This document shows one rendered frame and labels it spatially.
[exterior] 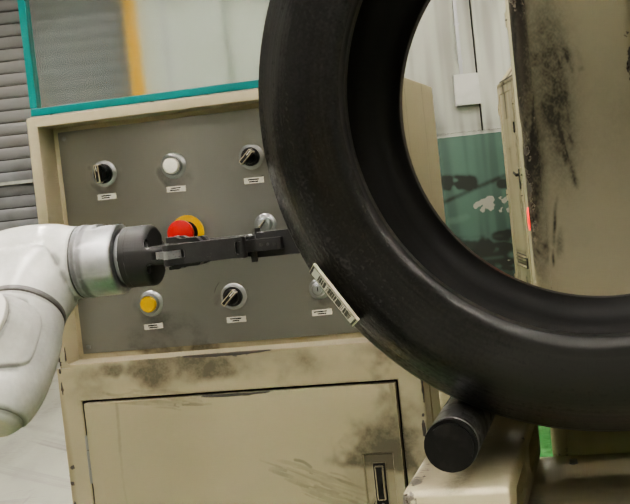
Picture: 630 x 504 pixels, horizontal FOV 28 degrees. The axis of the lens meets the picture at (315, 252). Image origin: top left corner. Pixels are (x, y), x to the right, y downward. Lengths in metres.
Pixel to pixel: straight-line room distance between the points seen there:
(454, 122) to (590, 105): 9.02
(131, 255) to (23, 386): 0.20
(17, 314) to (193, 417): 0.45
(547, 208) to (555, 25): 0.20
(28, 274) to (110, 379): 0.39
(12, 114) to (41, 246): 9.10
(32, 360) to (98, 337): 0.47
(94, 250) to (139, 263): 0.06
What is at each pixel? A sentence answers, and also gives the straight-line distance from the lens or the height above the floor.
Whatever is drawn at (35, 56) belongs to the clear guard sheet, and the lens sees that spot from 1.93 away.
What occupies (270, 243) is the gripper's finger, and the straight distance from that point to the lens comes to 1.48.
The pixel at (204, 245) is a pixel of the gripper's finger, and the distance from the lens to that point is 1.47.
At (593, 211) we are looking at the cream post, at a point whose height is 1.06.
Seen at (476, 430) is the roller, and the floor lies 0.91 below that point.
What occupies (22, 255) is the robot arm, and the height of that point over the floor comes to 1.08.
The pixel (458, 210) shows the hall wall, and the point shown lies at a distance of 10.31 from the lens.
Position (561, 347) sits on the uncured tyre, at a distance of 1.02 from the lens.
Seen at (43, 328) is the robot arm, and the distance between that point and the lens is 1.49.
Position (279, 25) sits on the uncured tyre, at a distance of 1.07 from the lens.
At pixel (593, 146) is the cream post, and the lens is 1.38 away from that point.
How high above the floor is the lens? 1.12
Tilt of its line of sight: 3 degrees down
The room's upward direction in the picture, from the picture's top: 6 degrees counter-clockwise
